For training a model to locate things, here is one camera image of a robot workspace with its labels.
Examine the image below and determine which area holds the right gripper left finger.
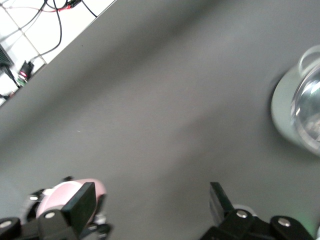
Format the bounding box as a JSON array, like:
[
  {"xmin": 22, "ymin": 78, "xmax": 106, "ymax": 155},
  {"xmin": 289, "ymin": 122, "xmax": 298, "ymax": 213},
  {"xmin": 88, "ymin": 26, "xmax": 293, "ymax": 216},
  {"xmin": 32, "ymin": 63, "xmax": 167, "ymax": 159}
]
[{"xmin": 0, "ymin": 181, "xmax": 97, "ymax": 240}]

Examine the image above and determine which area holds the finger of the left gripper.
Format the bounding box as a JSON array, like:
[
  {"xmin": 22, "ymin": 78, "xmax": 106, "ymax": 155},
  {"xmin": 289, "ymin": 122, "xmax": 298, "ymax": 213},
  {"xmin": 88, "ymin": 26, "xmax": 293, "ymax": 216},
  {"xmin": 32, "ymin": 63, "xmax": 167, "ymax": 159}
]
[
  {"xmin": 21, "ymin": 176, "xmax": 76, "ymax": 223},
  {"xmin": 82, "ymin": 193, "xmax": 113, "ymax": 240}
]

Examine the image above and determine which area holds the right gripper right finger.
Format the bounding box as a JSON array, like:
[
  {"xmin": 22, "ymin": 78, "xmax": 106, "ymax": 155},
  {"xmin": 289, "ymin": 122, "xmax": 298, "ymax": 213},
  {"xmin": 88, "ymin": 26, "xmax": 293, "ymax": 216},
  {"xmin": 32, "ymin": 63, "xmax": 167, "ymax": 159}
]
[{"xmin": 199, "ymin": 181, "xmax": 315, "ymax": 240}]

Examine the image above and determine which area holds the pink plastic cup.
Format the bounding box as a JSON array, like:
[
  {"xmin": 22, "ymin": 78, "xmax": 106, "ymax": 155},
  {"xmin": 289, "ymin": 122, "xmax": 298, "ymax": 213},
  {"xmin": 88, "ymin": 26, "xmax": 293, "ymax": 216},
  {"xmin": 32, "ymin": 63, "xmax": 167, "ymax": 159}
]
[{"xmin": 35, "ymin": 177, "xmax": 108, "ymax": 221}]

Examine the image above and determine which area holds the grey-green cooking pot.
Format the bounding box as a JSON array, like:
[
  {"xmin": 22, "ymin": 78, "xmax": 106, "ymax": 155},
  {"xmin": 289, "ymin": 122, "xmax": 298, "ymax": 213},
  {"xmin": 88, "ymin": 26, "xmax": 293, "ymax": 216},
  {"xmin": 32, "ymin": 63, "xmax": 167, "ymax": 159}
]
[{"xmin": 270, "ymin": 44, "xmax": 320, "ymax": 158}]

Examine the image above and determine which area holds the black device with red light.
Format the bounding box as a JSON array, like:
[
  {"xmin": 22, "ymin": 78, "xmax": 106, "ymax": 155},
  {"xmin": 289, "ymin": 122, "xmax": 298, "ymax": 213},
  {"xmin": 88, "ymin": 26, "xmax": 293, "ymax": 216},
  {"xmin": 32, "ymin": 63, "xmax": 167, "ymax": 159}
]
[{"xmin": 18, "ymin": 60, "xmax": 35, "ymax": 81}]

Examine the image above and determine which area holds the dark grey table mat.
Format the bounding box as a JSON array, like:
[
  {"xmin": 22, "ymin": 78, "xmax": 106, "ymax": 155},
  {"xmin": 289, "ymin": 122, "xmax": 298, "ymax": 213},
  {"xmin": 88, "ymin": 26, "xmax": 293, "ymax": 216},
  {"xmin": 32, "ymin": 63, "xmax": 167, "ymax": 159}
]
[{"xmin": 0, "ymin": 0, "xmax": 320, "ymax": 240}]

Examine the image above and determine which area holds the dark grille box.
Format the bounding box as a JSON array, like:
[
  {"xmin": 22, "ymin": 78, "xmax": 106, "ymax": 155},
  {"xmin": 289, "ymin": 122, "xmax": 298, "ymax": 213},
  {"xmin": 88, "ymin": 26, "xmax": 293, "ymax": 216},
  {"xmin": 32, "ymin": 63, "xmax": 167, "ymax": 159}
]
[{"xmin": 0, "ymin": 42, "xmax": 13, "ymax": 73}]

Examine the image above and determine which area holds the black floor cable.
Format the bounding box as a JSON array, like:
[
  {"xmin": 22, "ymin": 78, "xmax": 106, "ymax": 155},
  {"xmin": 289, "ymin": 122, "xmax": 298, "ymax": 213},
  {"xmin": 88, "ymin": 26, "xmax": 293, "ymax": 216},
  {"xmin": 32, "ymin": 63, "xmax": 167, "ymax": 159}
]
[
  {"xmin": 31, "ymin": 0, "xmax": 63, "ymax": 62},
  {"xmin": 81, "ymin": 0, "xmax": 99, "ymax": 18}
]

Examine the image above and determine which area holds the red wire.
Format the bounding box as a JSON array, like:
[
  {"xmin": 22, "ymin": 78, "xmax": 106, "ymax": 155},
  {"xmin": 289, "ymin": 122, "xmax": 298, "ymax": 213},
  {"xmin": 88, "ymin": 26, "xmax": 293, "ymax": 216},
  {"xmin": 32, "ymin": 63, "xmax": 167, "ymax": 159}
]
[{"xmin": 4, "ymin": 4, "xmax": 76, "ymax": 13}]

